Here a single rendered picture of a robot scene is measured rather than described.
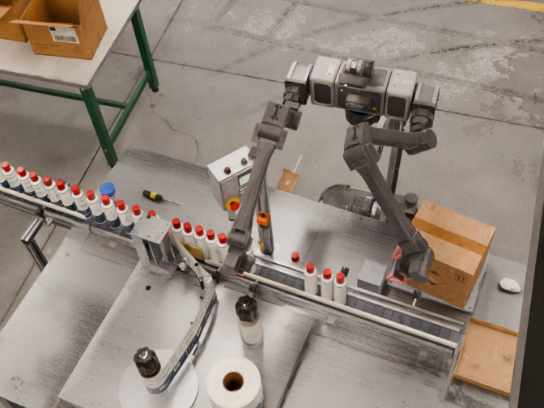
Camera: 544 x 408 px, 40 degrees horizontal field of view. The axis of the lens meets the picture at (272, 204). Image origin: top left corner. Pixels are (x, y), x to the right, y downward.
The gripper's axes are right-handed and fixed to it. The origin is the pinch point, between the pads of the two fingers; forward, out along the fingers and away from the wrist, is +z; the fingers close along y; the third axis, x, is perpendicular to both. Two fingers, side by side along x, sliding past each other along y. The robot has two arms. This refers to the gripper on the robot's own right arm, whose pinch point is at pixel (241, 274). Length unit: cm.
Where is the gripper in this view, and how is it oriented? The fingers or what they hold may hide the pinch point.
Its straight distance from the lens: 281.4
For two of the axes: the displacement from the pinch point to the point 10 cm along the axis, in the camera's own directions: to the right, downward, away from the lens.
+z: 0.5, 5.9, 8.1
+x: 3.8, -7.6, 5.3
